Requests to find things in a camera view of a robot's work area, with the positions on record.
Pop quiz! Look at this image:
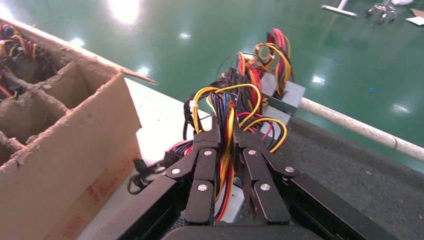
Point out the black conveyor belt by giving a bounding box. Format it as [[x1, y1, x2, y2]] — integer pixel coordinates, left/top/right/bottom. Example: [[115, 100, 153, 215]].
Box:
[[271, 116, 424, 240]]

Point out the power supply with coloured wires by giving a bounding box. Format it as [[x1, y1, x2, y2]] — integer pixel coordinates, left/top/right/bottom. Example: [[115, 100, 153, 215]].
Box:
[[127, 82, 288, 223], [0, 22, 57, 74], [0, 71, 25, 101]]

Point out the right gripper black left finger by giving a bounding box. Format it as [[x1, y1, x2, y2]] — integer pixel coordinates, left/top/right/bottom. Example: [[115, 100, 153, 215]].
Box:
[[89, 115, 222, 240]]

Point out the white conveyor roller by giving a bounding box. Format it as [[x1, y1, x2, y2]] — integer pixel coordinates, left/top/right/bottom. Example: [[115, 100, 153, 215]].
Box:
[[299, 96, 424, 164]]

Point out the grey power supply with wires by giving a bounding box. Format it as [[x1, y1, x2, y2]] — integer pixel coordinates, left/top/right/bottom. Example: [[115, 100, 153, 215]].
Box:
[[218, 27, 307, 141]]

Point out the white bar on floor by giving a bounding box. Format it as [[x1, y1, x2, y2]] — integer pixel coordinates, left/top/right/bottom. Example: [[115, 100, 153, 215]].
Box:
[[320, 0, 359, 18]]

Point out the brown cardboard divider box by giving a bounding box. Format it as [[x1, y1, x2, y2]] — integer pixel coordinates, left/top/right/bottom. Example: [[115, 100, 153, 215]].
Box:
[[0, 18, 159, 240]]

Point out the white square table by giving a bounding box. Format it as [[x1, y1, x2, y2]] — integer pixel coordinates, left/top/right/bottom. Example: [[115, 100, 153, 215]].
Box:
[[77, 77, 214, 240]]

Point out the flat cardboard sheet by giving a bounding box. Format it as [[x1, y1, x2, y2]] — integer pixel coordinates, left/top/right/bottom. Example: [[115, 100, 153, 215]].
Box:
[[404, 7, 424, 27]]

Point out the chrome stool base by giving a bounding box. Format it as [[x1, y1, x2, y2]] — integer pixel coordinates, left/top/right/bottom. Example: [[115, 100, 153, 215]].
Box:
[[365, 1, 397, 24]]

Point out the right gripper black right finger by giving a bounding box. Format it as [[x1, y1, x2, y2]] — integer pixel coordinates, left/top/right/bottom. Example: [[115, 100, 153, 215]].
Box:
[[232, 117, 398, 240]]

